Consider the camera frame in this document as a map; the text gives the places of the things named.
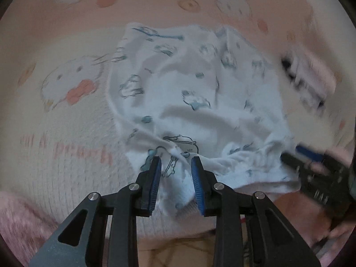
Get white printed pants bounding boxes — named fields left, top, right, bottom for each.
left=107, top=22, right=299, bottom=217

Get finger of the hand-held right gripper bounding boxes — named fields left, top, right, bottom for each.
left=280, top=153, right=310, bottom=174
left=295, top=145, right=326, bottom=164

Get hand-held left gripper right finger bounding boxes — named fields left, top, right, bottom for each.
left=190, top=156, right=322, bottom=267

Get pink fluffy clothing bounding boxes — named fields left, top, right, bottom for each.
left=0, top=191, right=57, bottom=267

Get pink cartoon printed blanket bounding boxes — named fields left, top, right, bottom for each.
left=0, top=0, right=356, bottom=241

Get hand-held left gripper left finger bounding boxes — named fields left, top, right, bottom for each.
left=29, top=156, right=162, bottom=267

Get folded black white pink clothes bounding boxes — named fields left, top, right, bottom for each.
left=280, top=47, right=338, bottom=115

